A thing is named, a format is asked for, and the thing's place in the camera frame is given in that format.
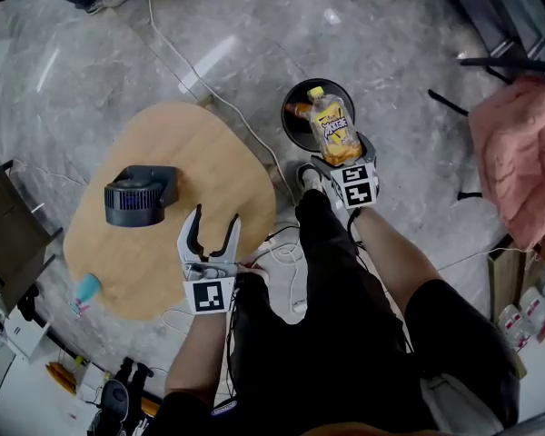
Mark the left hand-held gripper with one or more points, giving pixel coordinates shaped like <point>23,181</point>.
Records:
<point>209,293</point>

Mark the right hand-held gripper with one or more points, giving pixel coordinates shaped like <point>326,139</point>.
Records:
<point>359,189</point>

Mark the yellow juice bottle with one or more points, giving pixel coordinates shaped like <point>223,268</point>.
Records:
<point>333,125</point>

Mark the black round waste bin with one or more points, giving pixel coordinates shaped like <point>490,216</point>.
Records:
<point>295,134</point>

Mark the orange capped bottle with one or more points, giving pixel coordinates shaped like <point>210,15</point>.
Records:
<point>297,109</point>

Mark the person's left forearm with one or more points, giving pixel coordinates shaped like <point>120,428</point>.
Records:
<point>200,357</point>

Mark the person's right forearm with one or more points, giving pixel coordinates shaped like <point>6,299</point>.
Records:
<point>390,261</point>

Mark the oval wooden table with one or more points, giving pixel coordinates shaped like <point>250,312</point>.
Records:
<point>186,152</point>

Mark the purple desk fan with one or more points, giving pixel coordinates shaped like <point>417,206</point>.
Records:
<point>136,195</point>

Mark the teal spray bottle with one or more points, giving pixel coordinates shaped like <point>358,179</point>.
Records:
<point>88,289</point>

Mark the person's black clothed body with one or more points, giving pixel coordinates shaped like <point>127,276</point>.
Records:
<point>327,343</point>

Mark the pink jacket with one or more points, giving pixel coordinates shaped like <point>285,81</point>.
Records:
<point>522,152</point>

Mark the dark wooden desk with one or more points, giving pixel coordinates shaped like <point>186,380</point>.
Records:
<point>9,230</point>

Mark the grey metal chair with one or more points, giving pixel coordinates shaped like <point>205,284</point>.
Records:
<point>504,25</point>

